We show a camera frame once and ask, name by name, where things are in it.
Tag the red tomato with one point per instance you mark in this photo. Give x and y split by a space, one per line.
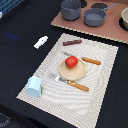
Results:
71 61

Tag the brown sausage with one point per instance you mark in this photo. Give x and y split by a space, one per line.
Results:
72 42

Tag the light blue cup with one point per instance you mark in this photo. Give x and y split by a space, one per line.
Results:
34 86

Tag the round wooden plate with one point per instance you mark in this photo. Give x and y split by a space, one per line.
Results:
74 73

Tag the beige woven placemat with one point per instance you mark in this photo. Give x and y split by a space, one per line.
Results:
75 106

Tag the grey pot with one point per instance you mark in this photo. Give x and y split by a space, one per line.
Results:
71 9

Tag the brown stove board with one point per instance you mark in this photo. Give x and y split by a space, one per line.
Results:
110 29

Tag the beige bowl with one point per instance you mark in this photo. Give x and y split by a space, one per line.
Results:
124 16

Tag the fork with wooden handle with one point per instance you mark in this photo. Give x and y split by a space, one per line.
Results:
76 85

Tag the knife with wooden handle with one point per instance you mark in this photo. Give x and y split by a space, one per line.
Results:
83 58

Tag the grey saucepan with handle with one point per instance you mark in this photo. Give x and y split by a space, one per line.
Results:
95 17

